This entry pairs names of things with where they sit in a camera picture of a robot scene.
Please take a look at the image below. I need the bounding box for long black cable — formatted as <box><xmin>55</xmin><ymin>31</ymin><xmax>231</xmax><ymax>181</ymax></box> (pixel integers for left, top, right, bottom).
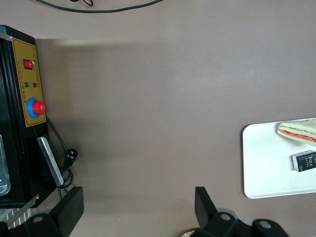
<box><xmin>34</xmin><ymin>0</ymin><xmax>165</xmax><ymax>13</ymax></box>

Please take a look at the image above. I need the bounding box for cream plastic tray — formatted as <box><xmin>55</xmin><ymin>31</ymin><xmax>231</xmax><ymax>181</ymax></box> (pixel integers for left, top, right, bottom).
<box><xmin>241</xmin><ymin>118</ymin><xmax>316</xmax><ymax>200</ymax></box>

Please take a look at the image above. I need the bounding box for black machine power cable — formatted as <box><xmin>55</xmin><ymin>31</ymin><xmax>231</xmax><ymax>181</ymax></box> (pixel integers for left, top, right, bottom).
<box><xmin>45</xmin><ymin>115</ymin><xmax>80</xmax><ymax>198</ymax></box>

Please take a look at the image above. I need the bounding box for white wire basket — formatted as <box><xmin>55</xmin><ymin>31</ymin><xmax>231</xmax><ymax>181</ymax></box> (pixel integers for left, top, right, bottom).
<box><xmin>0</xmin><ymin>208</ymin><xmax>33</xmax><ymax>230</ymax></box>

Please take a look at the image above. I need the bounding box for black sealing machine yellow panel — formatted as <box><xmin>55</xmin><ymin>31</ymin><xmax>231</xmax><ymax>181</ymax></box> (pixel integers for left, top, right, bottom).
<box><xmin>0</xmin><ymin>24</ymin><xmax>65</xmax><ymax>210</ymax></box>

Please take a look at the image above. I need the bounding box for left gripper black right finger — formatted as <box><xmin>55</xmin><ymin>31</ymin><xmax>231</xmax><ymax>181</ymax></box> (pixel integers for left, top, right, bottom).
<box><xmin>195</xmin><ymin>186</ymin><xmax>247</xmax><ymax>237</ymax></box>

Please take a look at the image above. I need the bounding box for triangle sandwich in wrap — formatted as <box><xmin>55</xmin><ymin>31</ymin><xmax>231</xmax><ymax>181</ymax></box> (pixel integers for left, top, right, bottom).
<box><xmin>276</xmin><ymin>118</ymin><xmax>316</xmax><ymax>148</ymax></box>

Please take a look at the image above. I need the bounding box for black packet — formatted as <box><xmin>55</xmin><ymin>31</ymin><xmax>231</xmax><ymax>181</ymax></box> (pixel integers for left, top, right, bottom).
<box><xmin>291</xmin><ymin>150</ymin><xmax>316</xmax><ymax>172</ymax></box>

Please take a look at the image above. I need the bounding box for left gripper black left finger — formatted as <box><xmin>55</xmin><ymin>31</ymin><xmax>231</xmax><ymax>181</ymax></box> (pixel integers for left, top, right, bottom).
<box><xmin>24</xmin><ymin>186</ymin><xmax>84</xmax><ymax>237</ymax></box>

